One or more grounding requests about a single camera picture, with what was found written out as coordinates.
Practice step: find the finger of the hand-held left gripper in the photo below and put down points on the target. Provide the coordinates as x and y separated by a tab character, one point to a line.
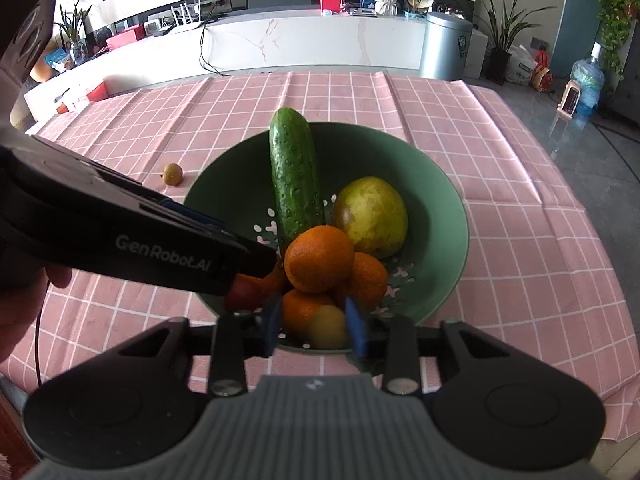
200	216

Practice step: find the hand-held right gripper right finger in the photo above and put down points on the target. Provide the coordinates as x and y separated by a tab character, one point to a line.
356	325

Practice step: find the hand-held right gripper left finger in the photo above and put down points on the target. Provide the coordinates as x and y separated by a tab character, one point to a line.
272	325

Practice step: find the small brown-yellow fruit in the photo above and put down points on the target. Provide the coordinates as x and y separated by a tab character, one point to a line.
172	174
327	327

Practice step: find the orange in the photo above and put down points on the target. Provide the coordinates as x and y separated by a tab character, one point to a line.
274	280
370	280
300	312
318	259

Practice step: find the small red tomato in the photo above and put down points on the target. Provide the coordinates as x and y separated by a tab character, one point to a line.
245	292

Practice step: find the green cucumber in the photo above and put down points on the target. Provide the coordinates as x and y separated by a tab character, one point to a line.
295	170

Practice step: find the green-yellow mango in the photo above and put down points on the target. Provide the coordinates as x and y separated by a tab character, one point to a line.
372	215

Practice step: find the green colander bowl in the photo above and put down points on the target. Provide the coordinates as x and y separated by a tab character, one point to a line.
430	220

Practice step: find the person's left hand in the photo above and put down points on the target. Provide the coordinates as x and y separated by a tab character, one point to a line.
25	310

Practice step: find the red storage box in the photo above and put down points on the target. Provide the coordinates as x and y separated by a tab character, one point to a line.
98	91

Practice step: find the round orange vase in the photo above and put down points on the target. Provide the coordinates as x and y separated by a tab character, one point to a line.
42	69

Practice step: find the blue packet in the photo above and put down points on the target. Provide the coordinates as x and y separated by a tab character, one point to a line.
60	60

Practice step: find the orchid plant in glass vase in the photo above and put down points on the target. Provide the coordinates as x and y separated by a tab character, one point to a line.
75	35

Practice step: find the pink flat box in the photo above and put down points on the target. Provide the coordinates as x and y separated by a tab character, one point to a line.
124	39

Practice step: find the small white clock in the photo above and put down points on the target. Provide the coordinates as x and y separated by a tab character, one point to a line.
153	26

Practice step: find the white router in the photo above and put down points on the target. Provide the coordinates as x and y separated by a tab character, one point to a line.
184	19

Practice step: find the white marble TV cabinet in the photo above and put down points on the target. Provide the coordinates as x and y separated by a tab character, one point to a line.
310	42

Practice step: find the pink checkered tablecloth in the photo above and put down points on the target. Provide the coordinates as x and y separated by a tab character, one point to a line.
500	160

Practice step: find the grey trash can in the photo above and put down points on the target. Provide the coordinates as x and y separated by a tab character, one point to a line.
445	47

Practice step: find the potted snake plant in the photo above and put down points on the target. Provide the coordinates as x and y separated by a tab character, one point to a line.
499	62

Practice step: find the white plastic bag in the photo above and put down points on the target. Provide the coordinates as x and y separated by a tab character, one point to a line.
520	66

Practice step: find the red-orange bag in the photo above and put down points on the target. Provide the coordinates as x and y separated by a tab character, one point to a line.
541	75

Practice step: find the blue water jug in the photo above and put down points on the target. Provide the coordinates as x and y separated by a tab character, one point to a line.
587	82

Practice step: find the grey side cabinet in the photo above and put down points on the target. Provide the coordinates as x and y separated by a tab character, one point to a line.
627	90

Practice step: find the trailing green ivy plant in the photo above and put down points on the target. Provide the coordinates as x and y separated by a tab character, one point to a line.
617	15

